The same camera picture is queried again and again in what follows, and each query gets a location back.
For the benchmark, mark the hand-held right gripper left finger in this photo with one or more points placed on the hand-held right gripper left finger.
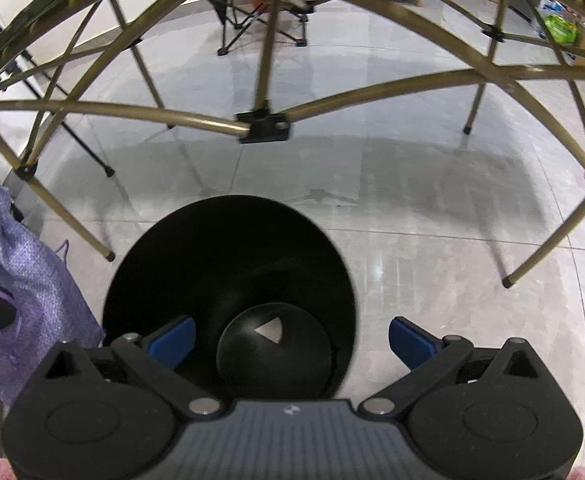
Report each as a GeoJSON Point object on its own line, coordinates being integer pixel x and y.
{"type": "Point", "coordinates": [175, 342]}

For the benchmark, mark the green plastic bag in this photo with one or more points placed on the green plastic bag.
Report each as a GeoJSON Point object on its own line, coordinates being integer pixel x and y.
{"type": "Point", "coordinates": [564, 27]}

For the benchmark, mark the black camping chair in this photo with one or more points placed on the black camping chair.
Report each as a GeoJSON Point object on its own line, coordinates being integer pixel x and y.
{"type": "Point", "coordinates": [227, 2]}

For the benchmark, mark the tan folding table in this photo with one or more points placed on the tan folding table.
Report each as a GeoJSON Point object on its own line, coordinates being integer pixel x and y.
{"type": "Point", "coordinates": [122, 111]}

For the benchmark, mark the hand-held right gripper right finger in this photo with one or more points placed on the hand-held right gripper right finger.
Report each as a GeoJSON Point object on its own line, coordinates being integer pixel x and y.
{"type": "Point", "coordinates": [412, 342]}

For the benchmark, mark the black round bin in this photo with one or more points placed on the black round bin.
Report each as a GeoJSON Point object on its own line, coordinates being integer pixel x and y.
{"type": "Point", "coordinates": [232, 250]}

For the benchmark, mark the black tripod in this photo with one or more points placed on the black tripod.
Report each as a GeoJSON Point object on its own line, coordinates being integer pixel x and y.
{"type": "Point", "coordinates": [108, 171]}

